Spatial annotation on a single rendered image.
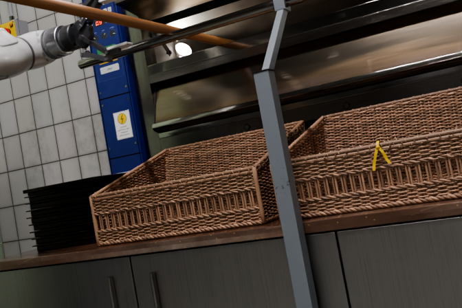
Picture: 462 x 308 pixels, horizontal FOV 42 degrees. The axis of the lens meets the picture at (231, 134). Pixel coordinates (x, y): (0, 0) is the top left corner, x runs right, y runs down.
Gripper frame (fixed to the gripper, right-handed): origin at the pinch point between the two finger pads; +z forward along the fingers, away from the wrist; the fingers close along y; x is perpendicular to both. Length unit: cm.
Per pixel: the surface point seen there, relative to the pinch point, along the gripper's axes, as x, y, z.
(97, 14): 12.7, 0.8, 1.6
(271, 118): 4, 36, 40
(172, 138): -55, 30, -25
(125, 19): 1.0, 0.4, 1.7
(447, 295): -2, 81, 71
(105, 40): -52, -12, -46
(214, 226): -6, 60, 14
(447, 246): -2, 71, 73
